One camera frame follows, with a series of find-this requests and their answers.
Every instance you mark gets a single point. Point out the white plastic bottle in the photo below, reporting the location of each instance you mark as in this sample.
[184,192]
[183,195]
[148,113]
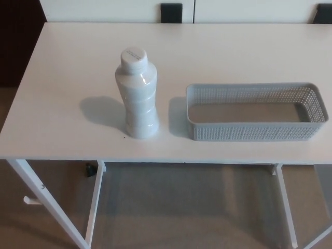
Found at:
[138,103]

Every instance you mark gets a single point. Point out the white desk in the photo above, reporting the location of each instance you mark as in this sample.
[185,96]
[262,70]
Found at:
[77,77]

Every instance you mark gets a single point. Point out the white desk hook peg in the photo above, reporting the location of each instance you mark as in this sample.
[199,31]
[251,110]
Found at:
[31,201]

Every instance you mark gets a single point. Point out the grey perforated plastic basket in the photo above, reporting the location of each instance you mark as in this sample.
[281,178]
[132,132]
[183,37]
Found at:
[246,132]

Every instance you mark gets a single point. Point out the small black floor object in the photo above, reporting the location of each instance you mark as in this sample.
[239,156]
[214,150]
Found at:
[90,169]

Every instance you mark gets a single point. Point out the black chair back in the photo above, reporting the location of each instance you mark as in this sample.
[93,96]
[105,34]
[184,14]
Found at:
[171,13]
[324,14]

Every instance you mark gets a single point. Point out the white cabinet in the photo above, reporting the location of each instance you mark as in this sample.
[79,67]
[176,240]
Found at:
[103,11]

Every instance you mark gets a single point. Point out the dark brown panel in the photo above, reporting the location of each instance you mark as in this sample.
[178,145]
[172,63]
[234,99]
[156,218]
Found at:
[18,39]

